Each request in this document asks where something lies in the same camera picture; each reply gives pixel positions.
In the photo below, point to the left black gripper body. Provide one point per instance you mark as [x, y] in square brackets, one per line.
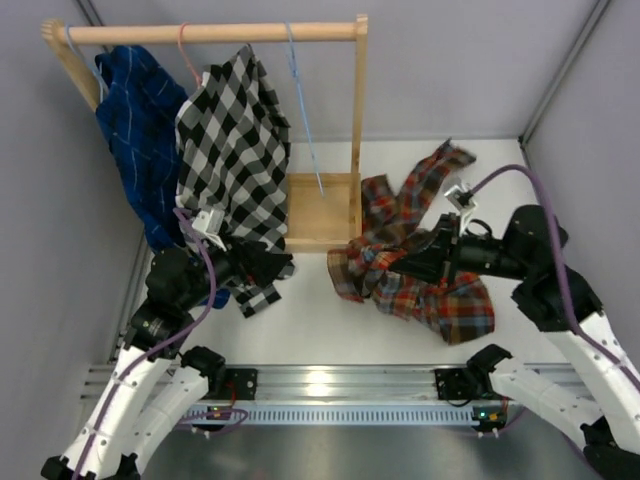
[251, 272]

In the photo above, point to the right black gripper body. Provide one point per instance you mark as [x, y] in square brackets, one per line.
[443, 266]

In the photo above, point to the red orange plaid shirt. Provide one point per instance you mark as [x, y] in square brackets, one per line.
[459, 312]

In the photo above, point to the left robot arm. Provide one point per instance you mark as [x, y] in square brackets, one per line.
[154, 384]

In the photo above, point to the black white checkered shirt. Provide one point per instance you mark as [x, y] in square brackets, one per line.
[233, 139]

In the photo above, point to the light blue empty hanger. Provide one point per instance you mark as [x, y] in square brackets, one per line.
[295, 73]

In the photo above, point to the pink hanger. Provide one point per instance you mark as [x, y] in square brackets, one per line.
[187, 60]

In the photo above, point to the blue plaid shirt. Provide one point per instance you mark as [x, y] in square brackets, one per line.
[137, 119]

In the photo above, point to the light blue left hanger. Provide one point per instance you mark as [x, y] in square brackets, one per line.
[92, 68]

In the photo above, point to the wooden clothes rack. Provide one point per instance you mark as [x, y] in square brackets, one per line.
[324, 210]

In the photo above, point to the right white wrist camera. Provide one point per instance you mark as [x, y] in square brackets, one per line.
[460, 196]

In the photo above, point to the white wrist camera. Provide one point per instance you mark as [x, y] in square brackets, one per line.
[460, 196]
[208, 224]

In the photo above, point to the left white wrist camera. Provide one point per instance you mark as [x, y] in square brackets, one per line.
[208, 224]

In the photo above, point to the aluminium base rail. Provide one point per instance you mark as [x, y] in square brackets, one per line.
[346, 384]

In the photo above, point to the perforated cable duct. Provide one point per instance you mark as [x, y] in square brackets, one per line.
[374, 415]

